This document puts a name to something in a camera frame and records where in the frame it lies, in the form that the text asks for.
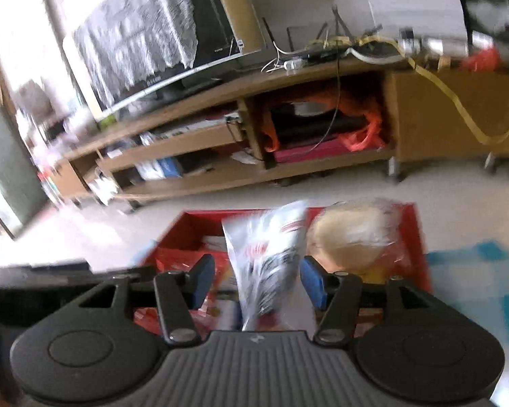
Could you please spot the wooden TV stand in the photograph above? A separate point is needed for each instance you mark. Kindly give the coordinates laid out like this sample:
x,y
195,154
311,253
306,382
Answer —
x,y
216,138

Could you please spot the round white cake package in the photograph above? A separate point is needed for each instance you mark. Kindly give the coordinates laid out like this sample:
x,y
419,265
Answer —
x,y
360,236

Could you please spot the orange plastic bag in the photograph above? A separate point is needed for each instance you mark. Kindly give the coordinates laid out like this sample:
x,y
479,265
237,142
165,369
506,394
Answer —
x,y
313,117

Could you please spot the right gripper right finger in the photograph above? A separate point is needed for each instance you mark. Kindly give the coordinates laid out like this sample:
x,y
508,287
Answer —
x,y
337,296

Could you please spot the red cardboard box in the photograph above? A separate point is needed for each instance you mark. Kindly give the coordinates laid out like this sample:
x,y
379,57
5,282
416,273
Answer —
x,y
202,231

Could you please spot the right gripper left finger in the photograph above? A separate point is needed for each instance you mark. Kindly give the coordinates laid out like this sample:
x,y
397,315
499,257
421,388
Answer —
x,y
179,292

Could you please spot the silver white snack packet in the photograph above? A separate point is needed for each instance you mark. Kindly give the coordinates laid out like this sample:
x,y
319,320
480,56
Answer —
x,y
265,249

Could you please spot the blue white checkered tablecloth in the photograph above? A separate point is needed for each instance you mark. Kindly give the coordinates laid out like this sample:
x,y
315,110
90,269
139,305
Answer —
x,y
475,281

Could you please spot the television with lace cover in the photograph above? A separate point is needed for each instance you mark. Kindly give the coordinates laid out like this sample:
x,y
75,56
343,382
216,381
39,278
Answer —
x,y
129,49

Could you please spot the blue white carton box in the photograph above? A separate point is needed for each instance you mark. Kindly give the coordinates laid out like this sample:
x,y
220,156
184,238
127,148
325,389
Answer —
x,y
159,169

